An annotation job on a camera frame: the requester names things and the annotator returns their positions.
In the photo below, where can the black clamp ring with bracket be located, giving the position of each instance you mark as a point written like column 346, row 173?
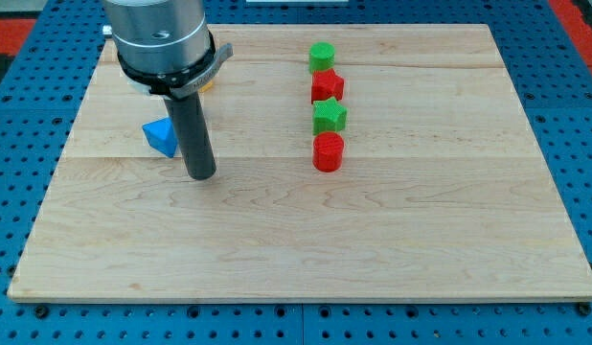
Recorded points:
column 183, row 83

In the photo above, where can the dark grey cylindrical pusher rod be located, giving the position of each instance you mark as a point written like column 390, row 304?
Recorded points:
column 192, row 136

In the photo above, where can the blue triangle block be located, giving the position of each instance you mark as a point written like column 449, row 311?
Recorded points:
column 160, row 136

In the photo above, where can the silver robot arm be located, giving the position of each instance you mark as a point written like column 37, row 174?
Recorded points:
column 166, row 47

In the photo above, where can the yellow hexagon block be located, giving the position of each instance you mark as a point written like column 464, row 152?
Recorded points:
column 206, row 87

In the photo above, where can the red star block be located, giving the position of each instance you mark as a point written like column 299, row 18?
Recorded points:
column 326, row 84

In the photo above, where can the green star block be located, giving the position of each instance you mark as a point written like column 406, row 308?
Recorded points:
column 328, row 115

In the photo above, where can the red cylinder block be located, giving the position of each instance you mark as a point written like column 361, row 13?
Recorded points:
column 328, row 150

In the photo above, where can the green cylinder block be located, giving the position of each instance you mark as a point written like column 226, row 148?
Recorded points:
column 320, row 56

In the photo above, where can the light wooden board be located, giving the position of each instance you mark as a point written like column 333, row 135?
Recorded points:
column 443, row 195

